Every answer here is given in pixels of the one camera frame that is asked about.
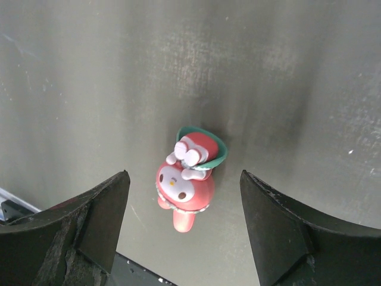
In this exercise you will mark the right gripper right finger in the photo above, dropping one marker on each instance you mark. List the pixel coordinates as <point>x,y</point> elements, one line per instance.
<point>295,244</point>

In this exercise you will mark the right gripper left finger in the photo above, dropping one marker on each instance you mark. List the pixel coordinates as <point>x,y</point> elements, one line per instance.
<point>72,243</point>

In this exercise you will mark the red green carrot toy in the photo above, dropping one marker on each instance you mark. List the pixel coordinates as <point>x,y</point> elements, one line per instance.
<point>184,182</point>

